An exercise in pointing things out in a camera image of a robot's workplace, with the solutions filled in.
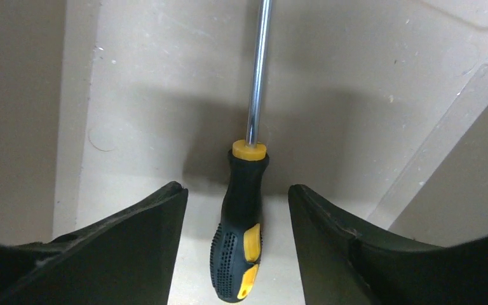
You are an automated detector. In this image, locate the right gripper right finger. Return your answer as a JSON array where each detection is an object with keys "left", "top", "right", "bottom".
[{"left": 288, "top": 184, "right": 488, "bottom": 304}]

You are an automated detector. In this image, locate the tan plastic toolbox bin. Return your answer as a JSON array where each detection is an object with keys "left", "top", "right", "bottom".
[{"left": 0, "top": 1, "right": 488, "bottom": 304}]

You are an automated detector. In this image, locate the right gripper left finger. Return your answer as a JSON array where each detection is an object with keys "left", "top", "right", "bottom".
[{"left": 0, "top": 182, "right": 188, "bottom": 304}]

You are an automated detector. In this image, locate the black yellow screwdriver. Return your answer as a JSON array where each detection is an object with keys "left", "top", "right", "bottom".
[{"left": 210, "top": 1, "right": 273, "bottom": 303}]

